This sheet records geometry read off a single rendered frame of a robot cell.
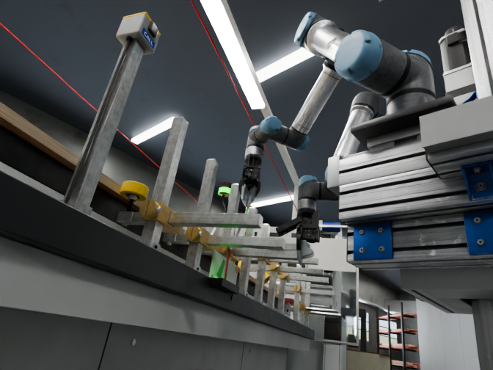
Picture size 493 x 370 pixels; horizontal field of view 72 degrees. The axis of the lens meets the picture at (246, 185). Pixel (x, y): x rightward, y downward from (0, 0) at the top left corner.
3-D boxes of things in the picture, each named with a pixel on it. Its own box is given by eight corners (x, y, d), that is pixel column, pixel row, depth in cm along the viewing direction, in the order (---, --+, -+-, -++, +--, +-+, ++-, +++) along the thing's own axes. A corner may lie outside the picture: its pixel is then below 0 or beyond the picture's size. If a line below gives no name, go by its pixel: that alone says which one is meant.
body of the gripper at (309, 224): (317, 238, 127) (318, 208, 132) (294, 238, 130) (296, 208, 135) (319, 244, 133) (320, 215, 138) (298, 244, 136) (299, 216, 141)
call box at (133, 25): (153, 56, 86) (161, 34, 90) (137, 33, 80) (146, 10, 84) (130, 59, 89) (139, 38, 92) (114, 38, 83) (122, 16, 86)
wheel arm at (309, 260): (318, 265, 177) (318, 258, 179) (317, 263, 174) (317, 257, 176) (229, 259, 194) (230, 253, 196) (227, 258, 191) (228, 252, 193)
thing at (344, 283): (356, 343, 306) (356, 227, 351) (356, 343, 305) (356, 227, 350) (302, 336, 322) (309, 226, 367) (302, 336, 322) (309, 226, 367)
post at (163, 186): (150, 277, 86) (188, 121, 106) (142, 274, 83) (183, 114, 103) (139, 276, 88) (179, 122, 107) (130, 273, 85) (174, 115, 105)
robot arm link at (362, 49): (420, 58, 81) (337, 25, 127) (372, 29, 76) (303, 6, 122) (389, 103, 86) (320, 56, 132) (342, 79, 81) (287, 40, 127)
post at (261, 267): (260, 316, 171) (270, 225, 191) (258, 315, 168) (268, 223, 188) (254, 315, 173) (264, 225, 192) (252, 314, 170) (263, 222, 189)
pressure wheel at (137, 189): (136, 226, 105) (146, 192, 110) (142, 220, 98) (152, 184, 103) (109, 219, 102) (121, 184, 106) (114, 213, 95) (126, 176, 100)
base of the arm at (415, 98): (455, 141, 84) (451, 109, 88) (437, 108, 74) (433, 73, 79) (393, 156, 94) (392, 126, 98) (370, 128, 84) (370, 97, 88)
